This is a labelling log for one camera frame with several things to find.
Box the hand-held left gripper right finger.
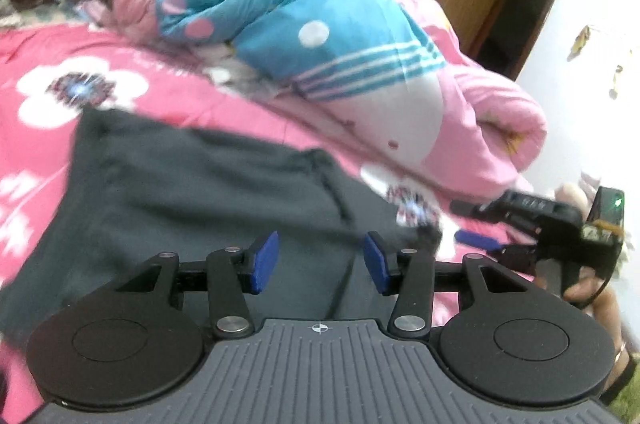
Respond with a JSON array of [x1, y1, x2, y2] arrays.
[[363, 231, 538, 339]]

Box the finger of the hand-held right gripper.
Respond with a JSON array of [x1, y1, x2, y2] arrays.
[[452, 229, 538, 272], [450, 199, 493, 219]]

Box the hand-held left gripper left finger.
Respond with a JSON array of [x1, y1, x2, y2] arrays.
[[116, 231, 280, 339]]

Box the dark grey pants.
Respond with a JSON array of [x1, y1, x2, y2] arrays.
[[0, 106, 446, 347]]

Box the person's right forearm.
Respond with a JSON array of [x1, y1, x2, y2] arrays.
[[595, 304, 640, 409]]

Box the person's right hand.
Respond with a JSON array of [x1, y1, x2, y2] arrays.
[[562, 275, 623, 321]]

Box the cream folded cloth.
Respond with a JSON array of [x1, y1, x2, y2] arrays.
[[554, 181, 590, 209]]

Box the grey white crumpled sheet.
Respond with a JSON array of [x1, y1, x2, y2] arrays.
[[205, 46, 293, 98]]

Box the pink and blue quilt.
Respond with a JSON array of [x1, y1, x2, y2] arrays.
[[112, 0, 548, 201]]

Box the pink floral blanket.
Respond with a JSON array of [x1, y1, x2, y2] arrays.
[[0, 24, 621, 407]]

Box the small wall ornament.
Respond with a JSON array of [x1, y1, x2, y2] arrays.
[[607, 64, 627, 100]]

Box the yellow wall decoration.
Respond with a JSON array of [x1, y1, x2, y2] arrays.
[[567, 25, 601, 62]]

